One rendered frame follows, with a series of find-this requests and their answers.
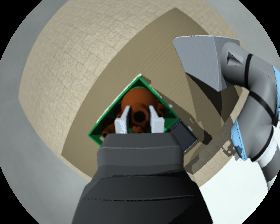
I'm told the brown bottle with green label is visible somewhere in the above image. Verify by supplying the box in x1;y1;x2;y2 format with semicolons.
121;87;158;125

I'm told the green plastic crate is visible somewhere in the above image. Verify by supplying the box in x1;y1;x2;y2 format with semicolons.
88;76;179;146

